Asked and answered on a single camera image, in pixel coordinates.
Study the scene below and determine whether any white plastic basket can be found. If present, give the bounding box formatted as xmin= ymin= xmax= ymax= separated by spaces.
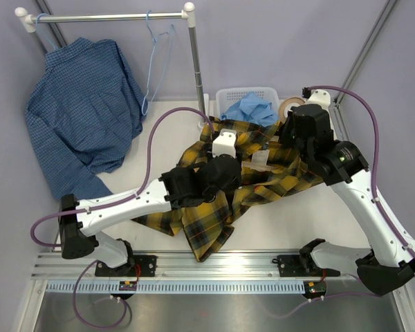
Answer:
xmin=208 ymin=86 xmax=280 ymax=118

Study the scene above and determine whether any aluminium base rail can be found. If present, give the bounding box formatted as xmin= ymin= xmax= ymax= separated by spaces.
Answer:
xmin=31 ymin=250 xmax=341 ymax=279

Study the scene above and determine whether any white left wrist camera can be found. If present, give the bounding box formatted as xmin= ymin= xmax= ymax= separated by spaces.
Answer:
xmin=212 ymin=129 xmax=237 ymax=158

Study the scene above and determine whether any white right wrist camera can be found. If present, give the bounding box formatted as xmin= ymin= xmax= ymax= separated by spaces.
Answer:
xmin=302 ymin=87 xmax=331 ymax=111

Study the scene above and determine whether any blue checkered shirt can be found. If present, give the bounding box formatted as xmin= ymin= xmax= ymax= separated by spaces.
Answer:
xmin=25 ymin=37 xmax=148 ymax=200

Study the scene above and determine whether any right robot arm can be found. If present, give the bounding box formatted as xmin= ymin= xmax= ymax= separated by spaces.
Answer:
xmin=279 ymin=104 xmax=415 ymax=295

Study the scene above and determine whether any wooden hanger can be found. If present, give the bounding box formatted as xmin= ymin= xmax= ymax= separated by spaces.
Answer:
xmin=242 ymin=97 xmax=305 ymax=172

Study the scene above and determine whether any light blue wire hanger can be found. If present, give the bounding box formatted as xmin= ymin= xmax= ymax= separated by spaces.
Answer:
xmin=141 ymin=10 xmax=175 ymax=116

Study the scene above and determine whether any blue wire hanger left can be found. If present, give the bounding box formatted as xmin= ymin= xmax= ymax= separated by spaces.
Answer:
xmin=35 ymin=12 xmax=59 ymax=50

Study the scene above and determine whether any white slotted cable duct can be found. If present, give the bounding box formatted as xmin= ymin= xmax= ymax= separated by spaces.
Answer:
xmin=45 ymin=280 xmax=312 ymax=294

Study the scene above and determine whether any yellow plaid shirt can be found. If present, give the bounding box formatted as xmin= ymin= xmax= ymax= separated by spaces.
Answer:
xmin=134 ymin=117 xmax=323 ymax=262

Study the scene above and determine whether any aluminium frame post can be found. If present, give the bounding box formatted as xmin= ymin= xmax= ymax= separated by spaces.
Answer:
xmin=342 ymin=0 xmax=400 ymax=90

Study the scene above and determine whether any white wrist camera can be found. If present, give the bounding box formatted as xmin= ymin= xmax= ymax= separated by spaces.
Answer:
xmin=212 ymin=129 xmax=237 ymax=158
xmin=302 ymin=87 xmax=331 ymax=111

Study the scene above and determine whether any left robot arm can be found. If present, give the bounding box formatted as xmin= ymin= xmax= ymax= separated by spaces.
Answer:
xmin=58 ymin=154 xmax=241 ymax=276

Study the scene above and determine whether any white clothes rack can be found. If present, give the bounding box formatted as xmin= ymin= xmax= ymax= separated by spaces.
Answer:
xmin=15 ymin=2 xmax=209 ymax=129

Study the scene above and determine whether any light blue shirt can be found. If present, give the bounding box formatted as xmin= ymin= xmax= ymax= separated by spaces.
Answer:
xmin=221 ymin=92 xmax=279 ymax=127

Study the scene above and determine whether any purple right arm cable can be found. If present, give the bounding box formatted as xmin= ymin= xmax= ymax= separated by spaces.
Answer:
xmin=262 ymin=84 xmax=415 ymax=319

